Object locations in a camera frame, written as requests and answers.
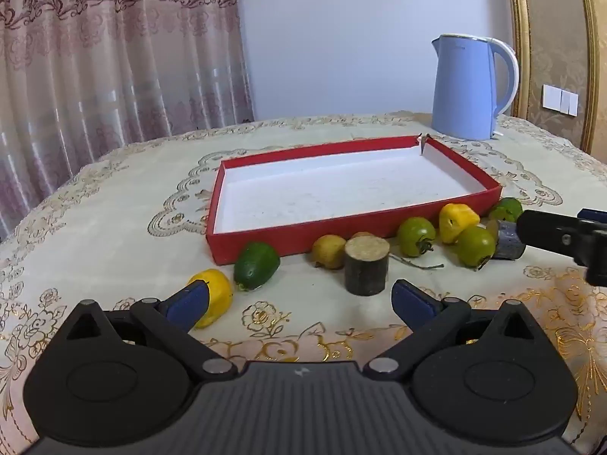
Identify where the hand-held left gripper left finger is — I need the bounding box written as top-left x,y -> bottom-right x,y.
66,279 -> 238,382

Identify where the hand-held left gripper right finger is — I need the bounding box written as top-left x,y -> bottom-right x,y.
363,279 -> 541,382

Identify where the yellow lobed fruit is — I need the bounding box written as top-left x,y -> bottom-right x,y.
438,203 -> 481,245
189,268 -> 234,330

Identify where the small grey wooden log piece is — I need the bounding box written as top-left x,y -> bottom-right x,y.
486,219 -> 526,261

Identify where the green cucumber cut half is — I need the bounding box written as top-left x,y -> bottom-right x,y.
488,197 -> 523,223

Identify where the large wooden log piece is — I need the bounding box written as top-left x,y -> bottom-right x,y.
344,236 -> 391,297

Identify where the green cucumber end piece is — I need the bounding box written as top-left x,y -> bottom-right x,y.
233,242 -> 281,292

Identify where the green tomato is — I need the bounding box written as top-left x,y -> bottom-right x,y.
397,217 -> 437,258
456,226 -> 497,268

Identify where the round mustard yellow fruit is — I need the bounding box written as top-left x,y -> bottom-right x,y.
311,234 -> 348,270

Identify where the red shallow box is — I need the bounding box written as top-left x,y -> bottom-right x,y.
205,135 -> 503,266

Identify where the thin dry twig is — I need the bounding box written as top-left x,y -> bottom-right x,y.
389,254 -> 445,271

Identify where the blue electric kettle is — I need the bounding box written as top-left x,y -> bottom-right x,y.
431,34 -> 520,141

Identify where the pink patterned curtain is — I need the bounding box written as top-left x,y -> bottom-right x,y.
0,0 -> 257,242

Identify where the white wall switch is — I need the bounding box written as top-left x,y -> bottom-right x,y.
542,83 -> 580,117

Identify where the gold framed wall panel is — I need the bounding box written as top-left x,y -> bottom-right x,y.
505,0 -> 607,162

